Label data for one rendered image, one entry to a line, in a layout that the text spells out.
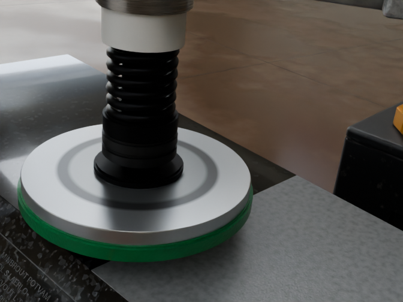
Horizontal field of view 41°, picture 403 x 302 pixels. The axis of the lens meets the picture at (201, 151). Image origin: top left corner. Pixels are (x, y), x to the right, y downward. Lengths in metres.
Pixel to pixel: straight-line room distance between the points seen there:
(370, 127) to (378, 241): 0.55
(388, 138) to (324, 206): 0.48
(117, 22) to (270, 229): 0.25
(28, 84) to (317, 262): 0.56
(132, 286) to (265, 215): 0.17
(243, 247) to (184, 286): 0.08
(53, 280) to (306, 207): 0.27
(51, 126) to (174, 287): 0.35
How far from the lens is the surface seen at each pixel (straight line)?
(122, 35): 0.43
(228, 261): 0.49
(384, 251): 0.55
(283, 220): 0.56
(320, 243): 0.54
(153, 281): 0.46
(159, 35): 0.43
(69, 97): 0.83
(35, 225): 0.46
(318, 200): 0.61
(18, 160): 0.65
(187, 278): 0.47
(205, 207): 0.45
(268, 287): 0.47
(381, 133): 1.07
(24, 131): 0.72
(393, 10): 0.35
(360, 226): 0.58
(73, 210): 0.44
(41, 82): 0.90
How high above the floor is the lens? 1.12
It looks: 26 degrees down
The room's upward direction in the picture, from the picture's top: 5 degrees clockwise
